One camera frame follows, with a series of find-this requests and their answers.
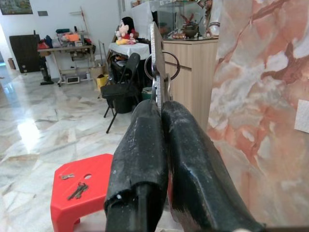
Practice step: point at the dark brown board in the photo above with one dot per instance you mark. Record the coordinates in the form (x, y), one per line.
(24, 53)

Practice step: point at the black upright vacuum cleaner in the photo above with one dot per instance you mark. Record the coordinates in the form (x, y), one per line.
(46, 77)

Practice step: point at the marble pattern table red rim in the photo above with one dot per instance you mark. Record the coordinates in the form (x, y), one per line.
(253, 96)

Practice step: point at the orange cloth bundle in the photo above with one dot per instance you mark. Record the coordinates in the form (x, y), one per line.
(72, 37)

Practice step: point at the white covered box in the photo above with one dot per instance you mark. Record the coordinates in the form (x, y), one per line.
(142, 17)

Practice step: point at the white cloth covered table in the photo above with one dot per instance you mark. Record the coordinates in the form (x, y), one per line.
(128, 50)

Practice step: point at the glass display case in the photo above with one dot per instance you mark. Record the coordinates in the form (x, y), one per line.
(173, 17)

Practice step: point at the cluttered wooden work table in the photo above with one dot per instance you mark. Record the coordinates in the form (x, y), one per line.
(65, 49)

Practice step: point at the red plastic stool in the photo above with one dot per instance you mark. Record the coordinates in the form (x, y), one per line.
(82, 212)

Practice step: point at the white vented box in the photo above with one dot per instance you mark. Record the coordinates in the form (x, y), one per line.
(72, 80)

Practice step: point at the black folding chair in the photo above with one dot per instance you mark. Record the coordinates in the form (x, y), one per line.
(118, 90)

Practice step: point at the light wooden cabinet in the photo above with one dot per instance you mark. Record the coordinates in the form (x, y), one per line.
(193, 72)

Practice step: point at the grey wall plate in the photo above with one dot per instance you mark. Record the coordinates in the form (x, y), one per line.
(42, 13)

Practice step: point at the Mickey Mouse plush toy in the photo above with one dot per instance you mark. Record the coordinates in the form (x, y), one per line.
(126, 26)

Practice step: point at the bronze pot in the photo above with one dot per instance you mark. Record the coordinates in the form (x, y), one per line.
(190, 30)

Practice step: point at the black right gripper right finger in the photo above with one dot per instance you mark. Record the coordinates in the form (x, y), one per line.
(198, 181)

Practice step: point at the white adhesive hook plate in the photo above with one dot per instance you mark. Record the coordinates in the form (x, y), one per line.
(303, 116)

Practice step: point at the white statue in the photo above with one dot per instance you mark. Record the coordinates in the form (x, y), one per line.
(213, 17)

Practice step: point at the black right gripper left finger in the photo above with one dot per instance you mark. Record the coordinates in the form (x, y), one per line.
(140, 157)

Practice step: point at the long broom stick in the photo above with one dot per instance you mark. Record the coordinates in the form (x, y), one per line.
(84, 21)

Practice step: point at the dark brass key bunch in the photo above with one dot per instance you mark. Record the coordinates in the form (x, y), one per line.
(78, 191)

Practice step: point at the black bucket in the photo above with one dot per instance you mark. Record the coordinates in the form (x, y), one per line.
(123, 106)

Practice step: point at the red bag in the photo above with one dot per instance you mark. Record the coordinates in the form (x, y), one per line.
(43, 44)

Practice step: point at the framed wall picture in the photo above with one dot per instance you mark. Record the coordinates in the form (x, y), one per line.
(15, 6)

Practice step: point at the green bin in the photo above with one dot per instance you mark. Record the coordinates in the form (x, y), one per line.
(146, 94)

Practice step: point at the yellow bag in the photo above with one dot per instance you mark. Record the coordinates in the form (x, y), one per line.
(102, 82)

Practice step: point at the small brown waste bin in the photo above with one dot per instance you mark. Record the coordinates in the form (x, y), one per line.
(11, 64)

